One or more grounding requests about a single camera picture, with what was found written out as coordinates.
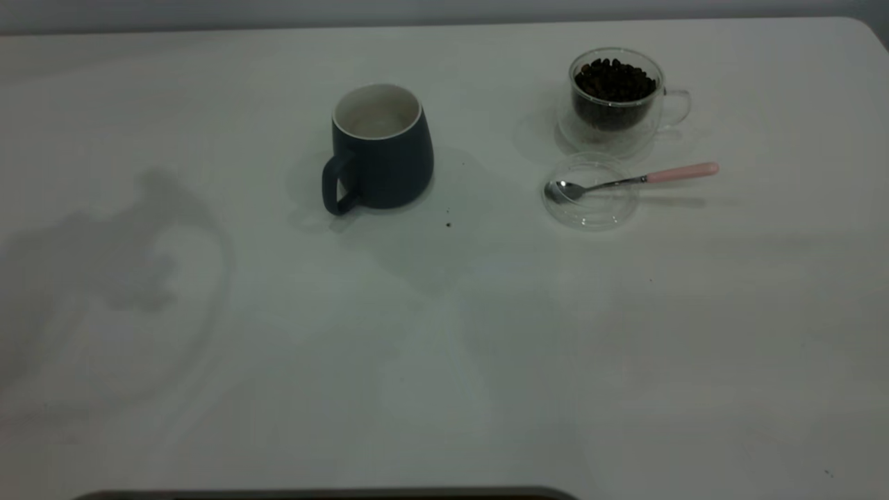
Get pink-handled metal spoon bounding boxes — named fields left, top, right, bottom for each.
left=544, top=162, right=720, bottom=205

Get dark grey ceramic mug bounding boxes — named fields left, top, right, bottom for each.
left=321, top=83, right=435, bottom=217

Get clear glass saucer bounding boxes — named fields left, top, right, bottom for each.
left=541, top=152, right=640, bottom=231

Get roasted coffee beans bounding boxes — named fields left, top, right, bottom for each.
left=574, top=58, right=657, bottom=133

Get clear double-wall glass cup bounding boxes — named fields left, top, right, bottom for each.
left=556, top=47, right=692, bottom=159

